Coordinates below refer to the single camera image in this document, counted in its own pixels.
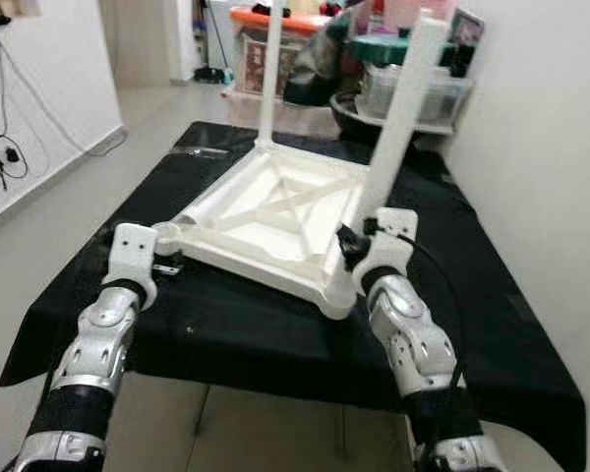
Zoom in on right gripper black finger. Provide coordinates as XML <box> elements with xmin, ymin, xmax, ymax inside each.
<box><xmin>336</xmin><ymin>226</ymin><xmax>365</xmax><ymax>271</ymax></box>

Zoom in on white plastic table top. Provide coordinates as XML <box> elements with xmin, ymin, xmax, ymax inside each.
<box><xmin>155</xmin><ymin>138</ymin><xmax>404</xmax><ymax>321</ymax></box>

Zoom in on white plastic table leg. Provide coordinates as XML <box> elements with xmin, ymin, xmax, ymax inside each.
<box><xmin>258</xmin><ymin>0</ymin><xmax>283</xmax><ymax>148</ymax></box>
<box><xmin>357</xmin><ymin>10</ymin><xmax>453</xmax><ymax>229</ymax></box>
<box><xmin>172</xmin><ymin>162</ymin><xmax>266</xmax><ymax>232</ymax></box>

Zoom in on black tablecloth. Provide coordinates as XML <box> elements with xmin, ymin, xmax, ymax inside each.
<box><xmin>0</xmin><ymin>121</ymin><xmax>586</xmax><ymax>471</ymax></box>

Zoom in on clear tape strip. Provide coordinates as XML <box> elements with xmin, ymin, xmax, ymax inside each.
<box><xmin>172</xmin><ymin>146</ymin><xmax>229</xmax><ymax>159</ymax></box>

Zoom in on clear plastic storage box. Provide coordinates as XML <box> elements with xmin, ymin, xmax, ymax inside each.
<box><xmin>364</xmin><ymin>64</ymin><xmax>473</xmax><ymax>129</ymax></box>

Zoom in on black bag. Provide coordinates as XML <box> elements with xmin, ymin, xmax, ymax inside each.
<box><xmin>283</xmin><ymin>15</ymin><xmax>360</xmax><ymax>107</ymax></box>

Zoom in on green pot lid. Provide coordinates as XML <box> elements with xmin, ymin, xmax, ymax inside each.
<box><xmin>352</xmin><ymin>34</ymin><xmax>453</xmax><ymax>68</ymax></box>

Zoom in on black floor mop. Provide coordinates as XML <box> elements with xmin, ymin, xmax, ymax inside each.
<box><xmin>195</xmin><ymin>64</ymin><xmax>227</xmax><ymax>85</ymax></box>

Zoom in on red printed box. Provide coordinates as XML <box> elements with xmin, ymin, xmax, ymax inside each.
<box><xmin>238</xmin><ymin>34</ymin><xmax>296</xmax><ymax>97</ymax></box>

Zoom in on dark printed carton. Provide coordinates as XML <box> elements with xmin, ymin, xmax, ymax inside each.
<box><xmin>450</xmin><ymin>8</ymin><xmax>485</xmax><ymax>75</ymax></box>

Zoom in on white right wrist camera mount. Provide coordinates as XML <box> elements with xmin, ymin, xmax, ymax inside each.
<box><xmin>352</xmin><ymin>208</ymin><xmax>419</xmax><ymax>291</ymax></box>

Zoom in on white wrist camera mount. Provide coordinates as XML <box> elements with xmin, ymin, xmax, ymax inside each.
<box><xmin>111</xmin><ymin>223</ymin><xmax>160</xmax><ymax>308</ymax></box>
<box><xmin>352</xmin><ymin>208</ymin><xmax>419</xmax><ymax>291</ymax></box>

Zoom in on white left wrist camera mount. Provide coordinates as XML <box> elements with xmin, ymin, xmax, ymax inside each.
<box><xmin>111</xmin><ymin>223</ymin><xmax>160</xmax><ymax>308</ymax></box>

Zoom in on black wall cable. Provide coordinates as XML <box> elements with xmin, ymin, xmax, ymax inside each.
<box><xmin>0</xmin><ymin>25</ymin><xmax>127</xmax><ymax>193</ymax></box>

